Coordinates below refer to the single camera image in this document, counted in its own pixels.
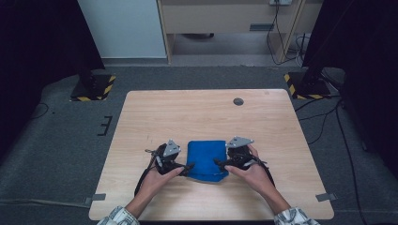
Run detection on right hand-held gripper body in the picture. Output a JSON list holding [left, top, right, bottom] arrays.
[[225, 136, 267, 172]]

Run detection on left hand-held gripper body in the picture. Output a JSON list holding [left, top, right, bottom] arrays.
[[153, 139, 186, 175]]

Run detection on blue microfibre towel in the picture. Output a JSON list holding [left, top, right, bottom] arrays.
[[186, 140, 229, 183]]

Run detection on person's right hand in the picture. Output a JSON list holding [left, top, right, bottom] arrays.
[[224, 144, 277, 198]]

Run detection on person's left hand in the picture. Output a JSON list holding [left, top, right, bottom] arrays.
[[140, 166, 186, 201]]

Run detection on black tape floor mark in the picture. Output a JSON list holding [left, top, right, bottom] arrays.
[[97, 115, 114, 137]]

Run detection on person's left plaid sleeve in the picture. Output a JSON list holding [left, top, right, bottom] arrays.
[[97, 205, 141, 225]]

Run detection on person's plaid sleeve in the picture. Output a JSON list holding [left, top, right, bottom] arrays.
[[97, 205, 141, 225], [273, 206, 321, 225]]

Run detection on grey tape piece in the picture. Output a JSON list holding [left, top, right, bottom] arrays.
[[84, 193, 107, 206], [314, 192, 338, 203]]

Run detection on person's right plaid sleeve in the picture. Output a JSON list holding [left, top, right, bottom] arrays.
[[273, 206, 321, 225]]

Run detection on black stand with striped base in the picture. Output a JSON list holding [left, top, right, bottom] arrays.
[[69, 62, 116, 102], [283, 55, 332, 100]]

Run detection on white panel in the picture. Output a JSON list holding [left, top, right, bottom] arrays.
[[77, 0, 167, 59]]

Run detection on light wooden desk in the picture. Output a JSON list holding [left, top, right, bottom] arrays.
[[156, 0, 325, 65]]

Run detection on black curtain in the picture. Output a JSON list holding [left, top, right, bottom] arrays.
[[301, 0, 398, 170], [0, 0, 106, 158]]

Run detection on left hand-held gripper black cable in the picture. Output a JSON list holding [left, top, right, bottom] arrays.
[[133, 149, 159, 197]]

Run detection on hand-held gripper black cable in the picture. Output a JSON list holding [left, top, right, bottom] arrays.
[[133, 149, 159, 197], [250, 156, 276, 188]]

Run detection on right hand-held gripper black cable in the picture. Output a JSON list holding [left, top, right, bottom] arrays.
[[250, 156, 276, 188]]

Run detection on long black floor cable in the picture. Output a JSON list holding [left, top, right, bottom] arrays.
[[335, 106, 365, 225]]

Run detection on black hanging cable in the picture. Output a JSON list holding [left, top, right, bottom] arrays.
[[266, 2, 301, 67]]

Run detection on thin cable bundle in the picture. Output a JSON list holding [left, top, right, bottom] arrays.
[[295, 32, 311, 68]]

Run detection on short black floor cable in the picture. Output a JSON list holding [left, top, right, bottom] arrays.
[[31, 102, 50, 120]]

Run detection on grey floor cable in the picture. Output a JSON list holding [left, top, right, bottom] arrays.
[[0, 199, 92, 210]]

